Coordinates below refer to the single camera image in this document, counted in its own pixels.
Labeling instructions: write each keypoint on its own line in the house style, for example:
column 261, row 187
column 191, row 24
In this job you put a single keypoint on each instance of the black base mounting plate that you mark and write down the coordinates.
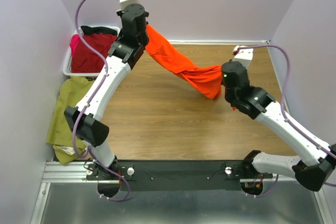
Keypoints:
column 164, row 175

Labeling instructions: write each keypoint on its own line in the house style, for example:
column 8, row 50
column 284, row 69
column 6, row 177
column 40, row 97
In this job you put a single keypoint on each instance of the orange t shirt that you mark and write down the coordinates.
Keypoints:
column 206, row 80

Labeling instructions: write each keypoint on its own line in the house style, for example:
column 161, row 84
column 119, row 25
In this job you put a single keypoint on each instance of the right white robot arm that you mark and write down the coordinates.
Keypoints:
column 314, row 160

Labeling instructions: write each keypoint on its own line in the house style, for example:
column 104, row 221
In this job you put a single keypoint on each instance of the black t shirt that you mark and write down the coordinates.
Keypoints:
column 87, row 30

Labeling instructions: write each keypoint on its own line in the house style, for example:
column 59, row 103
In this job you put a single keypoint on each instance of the olive green snoopy t shirt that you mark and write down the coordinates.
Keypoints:
column 59, row 134

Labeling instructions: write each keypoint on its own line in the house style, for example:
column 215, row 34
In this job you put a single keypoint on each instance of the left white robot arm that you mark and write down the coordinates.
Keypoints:
column 84, row 119

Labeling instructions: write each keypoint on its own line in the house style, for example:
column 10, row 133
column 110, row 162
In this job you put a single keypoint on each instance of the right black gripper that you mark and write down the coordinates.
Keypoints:
column 227, row 94

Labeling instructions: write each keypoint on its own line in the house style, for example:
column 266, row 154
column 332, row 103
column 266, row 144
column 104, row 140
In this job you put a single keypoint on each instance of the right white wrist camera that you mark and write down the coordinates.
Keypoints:
column 243, row 54

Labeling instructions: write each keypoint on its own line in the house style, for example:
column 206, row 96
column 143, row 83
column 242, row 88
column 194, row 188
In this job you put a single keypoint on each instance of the pink t shirt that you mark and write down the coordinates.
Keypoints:
column 75, row 39

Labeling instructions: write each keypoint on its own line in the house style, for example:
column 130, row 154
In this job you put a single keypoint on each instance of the aluminium frame rail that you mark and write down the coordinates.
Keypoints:
column 76, row 171

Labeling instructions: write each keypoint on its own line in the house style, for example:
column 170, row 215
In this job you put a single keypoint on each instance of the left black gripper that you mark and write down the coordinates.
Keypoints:
column 143, row 38

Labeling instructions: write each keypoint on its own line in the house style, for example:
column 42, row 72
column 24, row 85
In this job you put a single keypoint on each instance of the dark red t shirt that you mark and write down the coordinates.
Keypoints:
column 85, row 60

